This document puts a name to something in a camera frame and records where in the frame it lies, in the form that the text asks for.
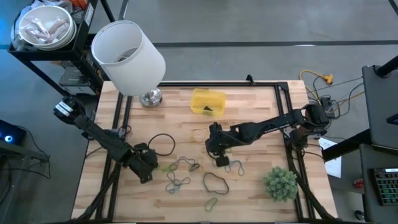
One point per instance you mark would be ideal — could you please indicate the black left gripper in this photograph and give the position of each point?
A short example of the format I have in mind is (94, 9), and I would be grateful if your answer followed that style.
(144, 154)

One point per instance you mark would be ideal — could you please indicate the large wide black rubber band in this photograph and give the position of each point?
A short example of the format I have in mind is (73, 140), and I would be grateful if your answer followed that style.
(204, 183)

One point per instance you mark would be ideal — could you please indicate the black device with blue light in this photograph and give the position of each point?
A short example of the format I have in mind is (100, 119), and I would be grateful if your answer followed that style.
(12, 133)

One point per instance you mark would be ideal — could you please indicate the white shade silver table lamp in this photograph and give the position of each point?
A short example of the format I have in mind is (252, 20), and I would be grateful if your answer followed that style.
(133, 62)

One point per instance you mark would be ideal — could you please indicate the black metal cart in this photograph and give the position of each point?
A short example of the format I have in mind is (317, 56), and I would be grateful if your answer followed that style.
(77, 46)

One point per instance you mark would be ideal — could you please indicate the pink plastic packet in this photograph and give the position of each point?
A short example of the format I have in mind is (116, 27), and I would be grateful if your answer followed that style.
(38, 28)
(57, 25)

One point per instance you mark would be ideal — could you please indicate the black power strip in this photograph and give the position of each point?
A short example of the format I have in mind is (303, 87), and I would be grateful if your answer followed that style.
(326, 104)

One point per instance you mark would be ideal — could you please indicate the yellow rubber band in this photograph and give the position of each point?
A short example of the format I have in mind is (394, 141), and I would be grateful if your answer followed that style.
(192, 133)

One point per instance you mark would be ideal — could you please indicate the small wide black rubber band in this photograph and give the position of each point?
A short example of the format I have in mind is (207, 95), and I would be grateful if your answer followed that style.
(195, 165)
(207, 109)

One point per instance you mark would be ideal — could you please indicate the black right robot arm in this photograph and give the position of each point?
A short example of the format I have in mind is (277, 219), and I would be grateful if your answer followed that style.
(273, 126)

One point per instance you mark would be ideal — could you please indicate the black computer mouse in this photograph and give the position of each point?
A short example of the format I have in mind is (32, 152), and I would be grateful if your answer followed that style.
(360, 215)

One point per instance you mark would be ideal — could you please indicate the red can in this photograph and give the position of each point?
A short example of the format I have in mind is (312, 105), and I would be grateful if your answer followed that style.
(358, 183)

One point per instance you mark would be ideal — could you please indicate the bright green rubber band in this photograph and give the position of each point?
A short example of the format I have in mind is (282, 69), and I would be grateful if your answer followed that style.
(207, 208)
(166, 169)

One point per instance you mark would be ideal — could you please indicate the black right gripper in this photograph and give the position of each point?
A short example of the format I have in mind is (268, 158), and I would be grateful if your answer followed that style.
(217, 140)

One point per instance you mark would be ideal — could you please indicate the teal rubber band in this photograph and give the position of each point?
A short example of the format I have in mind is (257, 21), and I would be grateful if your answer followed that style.
(175, 183)
(241, 169)

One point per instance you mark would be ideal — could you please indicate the white paper sheet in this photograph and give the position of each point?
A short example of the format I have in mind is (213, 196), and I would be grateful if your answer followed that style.
(334, 168)

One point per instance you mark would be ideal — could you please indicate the black device with green keys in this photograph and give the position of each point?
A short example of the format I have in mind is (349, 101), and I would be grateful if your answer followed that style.
(387, 186)

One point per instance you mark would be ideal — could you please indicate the black clamp on frame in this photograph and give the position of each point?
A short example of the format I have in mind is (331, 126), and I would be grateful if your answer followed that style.
(250, 79)

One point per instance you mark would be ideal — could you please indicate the white bowl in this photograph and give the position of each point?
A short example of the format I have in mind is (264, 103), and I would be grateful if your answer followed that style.
(46, 12)

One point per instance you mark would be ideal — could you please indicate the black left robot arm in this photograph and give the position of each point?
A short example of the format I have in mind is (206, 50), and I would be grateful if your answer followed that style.
(102, 140)

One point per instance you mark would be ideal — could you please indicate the row of orange boxes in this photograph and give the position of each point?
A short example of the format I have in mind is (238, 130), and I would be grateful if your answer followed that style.
(78, 3)

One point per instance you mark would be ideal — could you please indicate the dark grey desk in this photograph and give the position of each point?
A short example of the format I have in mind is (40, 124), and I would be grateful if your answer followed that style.
(379, 109)

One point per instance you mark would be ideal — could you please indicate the artificial green round plant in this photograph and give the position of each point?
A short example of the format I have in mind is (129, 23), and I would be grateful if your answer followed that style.
(281, 185)

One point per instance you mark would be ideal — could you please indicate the black aluminium table frame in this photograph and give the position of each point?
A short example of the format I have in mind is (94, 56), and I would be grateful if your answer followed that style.
(217, 84)

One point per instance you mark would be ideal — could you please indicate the yellow translucent plastic bin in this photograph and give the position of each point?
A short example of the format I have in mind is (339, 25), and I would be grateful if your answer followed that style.
(214, 96)

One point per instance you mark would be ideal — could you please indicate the large thin dark rubber band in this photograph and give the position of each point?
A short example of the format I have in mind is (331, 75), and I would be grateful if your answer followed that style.
(175, 143)

